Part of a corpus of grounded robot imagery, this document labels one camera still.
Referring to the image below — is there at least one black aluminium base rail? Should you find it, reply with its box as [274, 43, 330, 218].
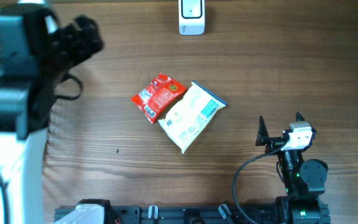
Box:
[53, 203, 332, 224]

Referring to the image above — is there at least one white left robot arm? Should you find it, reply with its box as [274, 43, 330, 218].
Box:
[0, 1, 104, 223]

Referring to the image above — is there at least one black camera cable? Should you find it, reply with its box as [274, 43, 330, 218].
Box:
[232, 139, 288, 224]

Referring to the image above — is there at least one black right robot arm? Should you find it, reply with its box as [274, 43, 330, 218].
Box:
[255, 113, 331, 223]

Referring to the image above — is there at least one white barcode scanner box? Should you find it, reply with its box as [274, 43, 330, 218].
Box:
[178, 0, 206, 35]

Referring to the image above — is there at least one yellow snack bag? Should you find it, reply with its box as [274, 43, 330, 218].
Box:
[158, 80, 227, 153]

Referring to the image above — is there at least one red snack packet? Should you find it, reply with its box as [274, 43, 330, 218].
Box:
[131, 73, 186, 124]

